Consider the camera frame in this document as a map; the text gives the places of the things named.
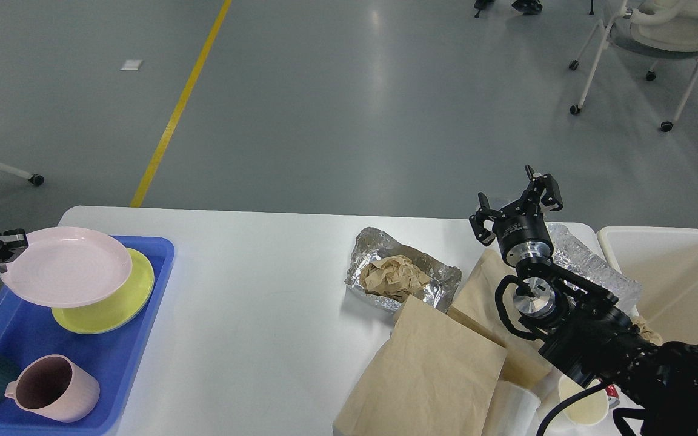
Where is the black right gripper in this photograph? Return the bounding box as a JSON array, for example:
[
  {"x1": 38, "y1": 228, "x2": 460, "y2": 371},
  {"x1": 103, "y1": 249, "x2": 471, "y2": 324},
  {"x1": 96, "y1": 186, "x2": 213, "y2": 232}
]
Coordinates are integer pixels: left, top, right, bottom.
[{"x1": 469, "y1": 165, "x2": 564, "y2": 269}]

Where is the pink plate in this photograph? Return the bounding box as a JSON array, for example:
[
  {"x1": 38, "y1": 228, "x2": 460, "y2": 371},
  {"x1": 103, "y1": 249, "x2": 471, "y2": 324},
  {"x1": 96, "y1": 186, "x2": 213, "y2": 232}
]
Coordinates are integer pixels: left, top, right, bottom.
[{"x1": 0, "y1": 226, "x2": 133, "y2": 308}]

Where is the pink mug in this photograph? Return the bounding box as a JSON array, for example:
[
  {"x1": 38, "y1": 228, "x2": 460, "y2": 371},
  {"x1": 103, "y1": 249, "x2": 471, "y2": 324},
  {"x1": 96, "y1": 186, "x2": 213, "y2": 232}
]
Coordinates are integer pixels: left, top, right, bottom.
[{"x1": 4, "y1": 354, "x2": 101, "y2": 423}]

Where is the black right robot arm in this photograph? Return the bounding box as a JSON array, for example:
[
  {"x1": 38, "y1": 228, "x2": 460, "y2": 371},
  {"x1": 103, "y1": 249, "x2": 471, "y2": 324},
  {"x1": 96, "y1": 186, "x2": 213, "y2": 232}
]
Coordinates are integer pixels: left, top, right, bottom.
[{"x1": 469, "y1": 165, "x2": 698, "y2": 435}]

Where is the clear plastic bottle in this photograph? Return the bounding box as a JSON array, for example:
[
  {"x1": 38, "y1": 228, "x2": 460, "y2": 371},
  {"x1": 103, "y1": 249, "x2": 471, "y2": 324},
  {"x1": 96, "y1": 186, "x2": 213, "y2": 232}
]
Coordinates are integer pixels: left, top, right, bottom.
[{"x1": 547, "y1": 223, "x2": 642, "y2": 317}]

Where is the white chair leg left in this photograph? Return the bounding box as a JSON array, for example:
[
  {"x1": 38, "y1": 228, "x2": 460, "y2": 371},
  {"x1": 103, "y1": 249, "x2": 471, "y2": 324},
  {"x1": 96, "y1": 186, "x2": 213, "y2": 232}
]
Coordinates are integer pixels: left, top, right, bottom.
[{"x1": 0, "y1": 163, "x2": 45, "y2": 186}]

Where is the blue plastic tray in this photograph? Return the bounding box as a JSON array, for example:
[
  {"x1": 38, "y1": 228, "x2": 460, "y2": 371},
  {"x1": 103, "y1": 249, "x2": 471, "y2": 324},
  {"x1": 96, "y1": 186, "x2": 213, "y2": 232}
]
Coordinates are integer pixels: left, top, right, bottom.
[{"x1": 0, "y1": 236, "x2": 175, "y2": 435}]

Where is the rear brown paper bag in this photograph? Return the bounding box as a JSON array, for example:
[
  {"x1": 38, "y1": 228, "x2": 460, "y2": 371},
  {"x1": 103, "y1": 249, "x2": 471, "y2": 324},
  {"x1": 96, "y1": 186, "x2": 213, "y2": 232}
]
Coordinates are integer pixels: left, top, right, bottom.
[{"x1": 447, "y1": 249, "x2": 552, "y2": 390}]

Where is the brown paper bag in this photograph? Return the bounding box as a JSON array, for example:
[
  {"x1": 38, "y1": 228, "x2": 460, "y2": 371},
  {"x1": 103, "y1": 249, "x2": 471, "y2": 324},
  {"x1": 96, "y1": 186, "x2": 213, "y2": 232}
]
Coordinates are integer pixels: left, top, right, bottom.
[
  {"x1": 447, "y1": 249, "x2": 552, "y2": 390},
  {"x1": 333, "y1": 298, "x2": 507, "y2": 435}
]

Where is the yellow plate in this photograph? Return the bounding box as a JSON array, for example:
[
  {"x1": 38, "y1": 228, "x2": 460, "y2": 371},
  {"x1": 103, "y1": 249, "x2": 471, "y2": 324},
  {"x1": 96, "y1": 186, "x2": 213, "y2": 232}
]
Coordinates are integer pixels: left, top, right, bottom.
[{"x1": 51, "y1": 248, "x2": 155, "y2": 335}]

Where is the crumpled brown paper ball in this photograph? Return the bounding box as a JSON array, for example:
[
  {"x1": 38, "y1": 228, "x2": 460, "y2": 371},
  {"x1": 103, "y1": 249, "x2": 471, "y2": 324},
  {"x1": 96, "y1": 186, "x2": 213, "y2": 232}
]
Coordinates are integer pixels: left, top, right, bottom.
[{"x1": 359, "y1": 255, "x2": 431, "y2": 303}]

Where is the crumpled aluminium foil tray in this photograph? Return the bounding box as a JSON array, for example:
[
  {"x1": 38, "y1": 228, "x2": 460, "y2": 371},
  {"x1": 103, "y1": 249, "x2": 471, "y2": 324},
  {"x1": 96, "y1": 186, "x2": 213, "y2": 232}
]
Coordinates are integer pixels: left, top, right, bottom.
[{"x1": 344, "y1": 227, "x2": 462, "y2": 314}]

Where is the white plastic bin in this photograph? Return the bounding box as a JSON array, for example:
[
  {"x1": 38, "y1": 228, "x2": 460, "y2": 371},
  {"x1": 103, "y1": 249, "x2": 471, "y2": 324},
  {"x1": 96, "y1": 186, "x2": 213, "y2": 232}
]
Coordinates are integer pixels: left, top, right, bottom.
[{"x1": 597, "y1": 226, "x2": 698, "y2": 344}]

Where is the front brown paper bag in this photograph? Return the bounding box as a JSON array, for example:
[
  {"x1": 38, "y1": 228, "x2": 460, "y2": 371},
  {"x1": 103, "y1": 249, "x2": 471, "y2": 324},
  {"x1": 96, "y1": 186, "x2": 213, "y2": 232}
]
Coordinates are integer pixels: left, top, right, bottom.
[{"x1": 333, "y1": 298, "x2": 507, "y2": 435}]

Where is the red can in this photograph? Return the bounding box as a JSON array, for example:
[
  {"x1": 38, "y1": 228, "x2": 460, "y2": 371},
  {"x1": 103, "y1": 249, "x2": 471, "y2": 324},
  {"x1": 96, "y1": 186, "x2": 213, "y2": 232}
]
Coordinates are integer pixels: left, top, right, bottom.
[{"x1": 605, "y1": 384, "x2": 620, "y2": 409}]

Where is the white paper cup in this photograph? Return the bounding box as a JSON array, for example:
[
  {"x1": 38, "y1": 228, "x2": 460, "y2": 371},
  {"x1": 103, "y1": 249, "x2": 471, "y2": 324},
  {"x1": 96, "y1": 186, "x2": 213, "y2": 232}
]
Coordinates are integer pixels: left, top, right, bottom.
[{"x1": 552, "y1": 375, "x2": 609, "y2": 429}]

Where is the white office chair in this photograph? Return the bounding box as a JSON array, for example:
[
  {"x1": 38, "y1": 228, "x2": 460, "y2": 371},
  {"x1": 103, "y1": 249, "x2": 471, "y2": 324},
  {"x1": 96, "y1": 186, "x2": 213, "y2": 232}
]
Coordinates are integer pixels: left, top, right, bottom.
[{"x1": 568, "y1": 1, "x2": 698, "y2": 133}]

